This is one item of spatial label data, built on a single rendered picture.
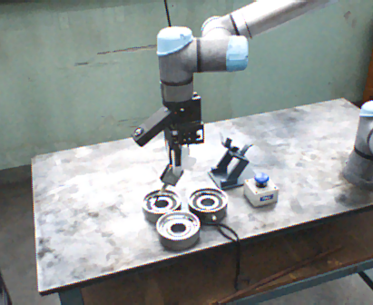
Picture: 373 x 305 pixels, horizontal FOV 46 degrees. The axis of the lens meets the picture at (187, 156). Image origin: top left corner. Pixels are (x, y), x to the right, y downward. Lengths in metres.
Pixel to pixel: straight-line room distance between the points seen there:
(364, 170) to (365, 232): 0.32
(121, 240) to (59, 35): 1.64
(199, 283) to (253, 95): 1.91
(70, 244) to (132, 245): 0.15
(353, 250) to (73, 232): 0.86
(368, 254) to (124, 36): 1.76
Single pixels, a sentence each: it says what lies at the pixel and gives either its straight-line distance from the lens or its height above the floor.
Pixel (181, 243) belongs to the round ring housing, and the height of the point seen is 0.83.
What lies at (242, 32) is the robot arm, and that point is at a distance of 1.07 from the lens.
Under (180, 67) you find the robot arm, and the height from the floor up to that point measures 1.22.
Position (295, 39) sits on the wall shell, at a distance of 3.05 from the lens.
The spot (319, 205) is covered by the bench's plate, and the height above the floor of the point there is 0.80.
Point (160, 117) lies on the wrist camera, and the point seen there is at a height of 1.10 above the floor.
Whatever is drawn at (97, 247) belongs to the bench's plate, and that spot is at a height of 0.80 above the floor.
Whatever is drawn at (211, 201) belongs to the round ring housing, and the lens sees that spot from 1.19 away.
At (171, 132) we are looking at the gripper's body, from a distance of 1.02.
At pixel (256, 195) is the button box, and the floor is 0.84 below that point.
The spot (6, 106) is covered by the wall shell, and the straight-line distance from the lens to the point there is 2.70.
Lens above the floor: 1.55
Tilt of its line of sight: 32 degrees down
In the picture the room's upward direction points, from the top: 2 degrees counter-clockwise
